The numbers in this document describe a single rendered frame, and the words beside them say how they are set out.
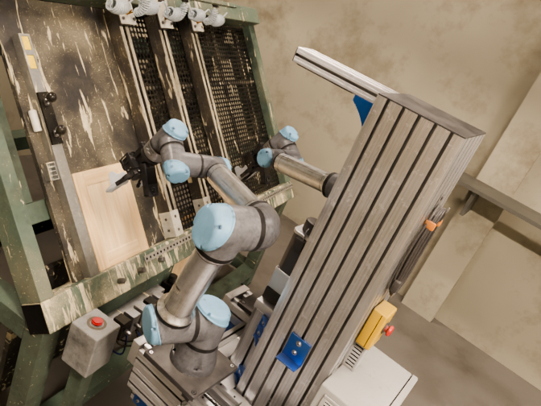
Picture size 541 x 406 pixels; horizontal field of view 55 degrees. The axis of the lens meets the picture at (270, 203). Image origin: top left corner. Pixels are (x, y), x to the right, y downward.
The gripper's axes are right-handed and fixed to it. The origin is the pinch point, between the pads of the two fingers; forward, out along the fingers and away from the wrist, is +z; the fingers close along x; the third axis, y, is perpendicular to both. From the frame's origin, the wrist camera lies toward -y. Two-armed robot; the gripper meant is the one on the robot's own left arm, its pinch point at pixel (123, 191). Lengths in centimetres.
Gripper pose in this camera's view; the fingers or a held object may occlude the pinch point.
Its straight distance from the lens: 187.1
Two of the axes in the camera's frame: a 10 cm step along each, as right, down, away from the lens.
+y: -4.9, -8.5, 1.8
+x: -5.6, 1.4, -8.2
